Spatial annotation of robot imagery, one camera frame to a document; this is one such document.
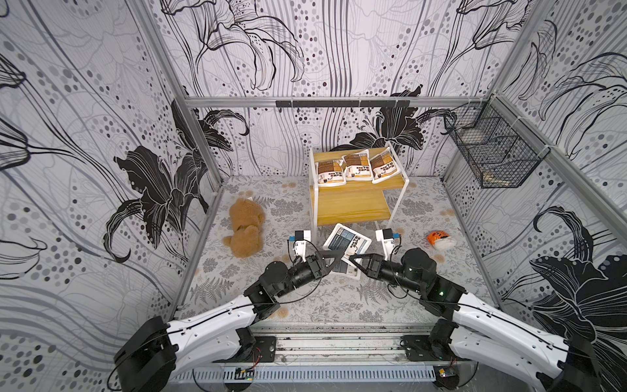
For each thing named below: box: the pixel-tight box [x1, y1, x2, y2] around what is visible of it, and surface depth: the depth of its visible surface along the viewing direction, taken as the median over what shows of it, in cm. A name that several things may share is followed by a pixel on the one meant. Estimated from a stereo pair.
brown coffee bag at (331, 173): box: [315, 159, 347, 188], surface depth 75 cm
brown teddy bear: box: [222, 198, 266, 259], surface depth 92 cm
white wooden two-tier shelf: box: [308, 142, 410, 241], surface depth 76 cm
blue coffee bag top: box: [322, 222, 373, 271], surface depth 73 cm
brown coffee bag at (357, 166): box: [342, 149, 374, 182], surface depth 76 cm
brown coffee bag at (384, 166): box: [369, 147, 401, 184], surface depth 75 cm
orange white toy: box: [426, 230, 457, 252], surface depth 94 cm
